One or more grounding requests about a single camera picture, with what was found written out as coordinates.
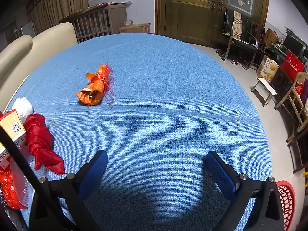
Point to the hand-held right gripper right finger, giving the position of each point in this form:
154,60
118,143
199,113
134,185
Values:
221,173

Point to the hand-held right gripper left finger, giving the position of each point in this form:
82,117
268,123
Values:
93,173

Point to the yellow and white carton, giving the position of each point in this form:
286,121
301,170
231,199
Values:
12,125

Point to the red plastic bag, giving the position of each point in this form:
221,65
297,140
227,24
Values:
38,139

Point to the red plastic basket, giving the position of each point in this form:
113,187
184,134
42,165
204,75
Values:
286,197

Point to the clear plastic packaging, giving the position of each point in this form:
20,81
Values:
24,192

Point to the dark wooden furniture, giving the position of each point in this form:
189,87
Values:
298,149

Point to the orange plastic bag bundle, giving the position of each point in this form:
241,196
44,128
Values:
95,89

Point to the red plastic wrapper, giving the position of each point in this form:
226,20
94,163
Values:
7,185

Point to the white stool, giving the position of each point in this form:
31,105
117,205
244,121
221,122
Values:
264,86

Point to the white crumpled paper ball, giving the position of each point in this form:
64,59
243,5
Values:
22,107

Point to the light wooden chair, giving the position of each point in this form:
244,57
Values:
294,101

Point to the slipper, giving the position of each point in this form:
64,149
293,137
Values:
244,66
235,62

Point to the dark wooden cabinet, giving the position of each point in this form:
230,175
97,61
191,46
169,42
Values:
281,81

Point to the white thin rod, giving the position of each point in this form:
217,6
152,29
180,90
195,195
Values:
16,92

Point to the orange snack box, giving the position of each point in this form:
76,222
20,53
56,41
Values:
267,68

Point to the red gift bag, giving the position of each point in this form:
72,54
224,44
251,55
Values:
292,65

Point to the black chair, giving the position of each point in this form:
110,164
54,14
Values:
240,44

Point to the beige sofa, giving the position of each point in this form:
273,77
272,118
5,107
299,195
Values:
48,41

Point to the dark wooden chair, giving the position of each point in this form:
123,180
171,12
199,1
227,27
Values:
255,31

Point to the black monitor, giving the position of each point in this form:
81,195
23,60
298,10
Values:
292,44

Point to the striped scarf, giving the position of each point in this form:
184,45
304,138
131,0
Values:
237,24

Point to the cardboard box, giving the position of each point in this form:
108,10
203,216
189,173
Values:
134,28

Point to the wooden crib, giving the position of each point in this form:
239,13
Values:
96,21

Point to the white board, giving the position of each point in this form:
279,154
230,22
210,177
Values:
28,28

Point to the wooden door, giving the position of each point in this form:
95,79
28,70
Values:
190,16

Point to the brown curtain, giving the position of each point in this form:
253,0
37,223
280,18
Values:
60,0

